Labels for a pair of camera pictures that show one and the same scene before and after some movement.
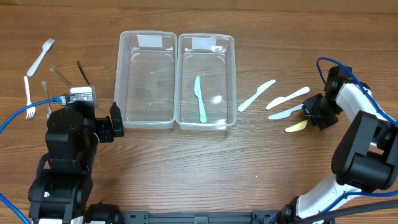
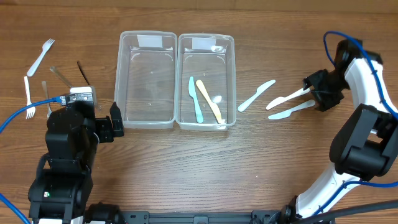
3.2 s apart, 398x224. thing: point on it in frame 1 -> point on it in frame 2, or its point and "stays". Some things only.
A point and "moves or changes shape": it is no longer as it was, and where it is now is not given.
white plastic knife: [278, 100] stays
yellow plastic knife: [296, 127] -> [213, 105]
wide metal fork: [61, 75] stays
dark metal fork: [83, 72] stays
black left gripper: [104, 129] stays
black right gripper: [315, 112] -> [323, 92]
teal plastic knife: [198, 93] moves or changes shape
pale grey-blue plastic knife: [284, 114] stays
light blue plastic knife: [259, 91] stays
